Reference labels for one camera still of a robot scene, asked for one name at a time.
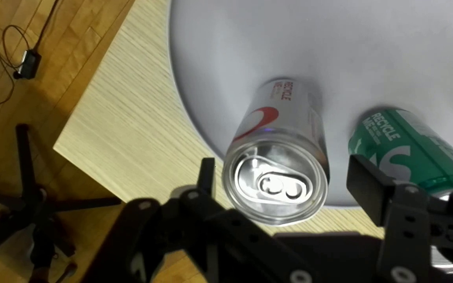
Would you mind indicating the green soda can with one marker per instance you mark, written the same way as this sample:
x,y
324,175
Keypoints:
x,y
411,153

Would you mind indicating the black power adapter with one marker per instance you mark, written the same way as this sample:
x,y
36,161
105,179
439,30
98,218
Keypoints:
x,y
29,65

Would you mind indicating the silver soda can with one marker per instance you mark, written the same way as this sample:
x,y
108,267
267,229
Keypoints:
x,y
279,157

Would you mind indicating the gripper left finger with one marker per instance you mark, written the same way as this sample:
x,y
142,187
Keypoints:
x,y
214,232

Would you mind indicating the black tripod stand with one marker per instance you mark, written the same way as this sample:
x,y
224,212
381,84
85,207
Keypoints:
x,y
30,196

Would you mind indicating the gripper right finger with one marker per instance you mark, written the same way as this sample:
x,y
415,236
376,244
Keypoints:
x,y
403,220

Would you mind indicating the round white mat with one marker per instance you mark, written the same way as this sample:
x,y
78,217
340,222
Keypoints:
x,y
328,51

